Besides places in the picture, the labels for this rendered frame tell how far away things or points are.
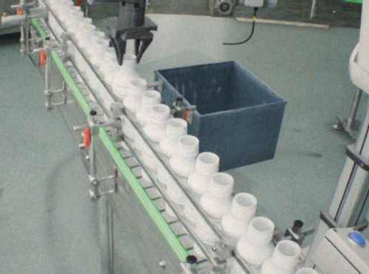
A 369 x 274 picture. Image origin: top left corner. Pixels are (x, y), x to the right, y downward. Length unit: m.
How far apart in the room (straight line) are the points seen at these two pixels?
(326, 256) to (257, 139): 0.80
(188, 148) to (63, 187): 1.79
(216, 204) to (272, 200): 1.88
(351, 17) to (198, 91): 1.39
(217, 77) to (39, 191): 1.24
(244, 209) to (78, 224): 1.71
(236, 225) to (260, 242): 0.07
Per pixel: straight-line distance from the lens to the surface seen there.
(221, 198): 0.82
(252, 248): 0.75
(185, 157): 0.90
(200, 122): 1.42
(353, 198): 1.47
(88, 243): 2.32
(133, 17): 1.05
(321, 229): 1.60
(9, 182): 2.71
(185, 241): 0.93
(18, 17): 1.79
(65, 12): 1.59
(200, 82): 1.75
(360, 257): 0.81
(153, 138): 0.99
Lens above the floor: 1.65
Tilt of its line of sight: 32 degrees down
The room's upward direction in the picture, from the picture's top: 7 degrees clockwise
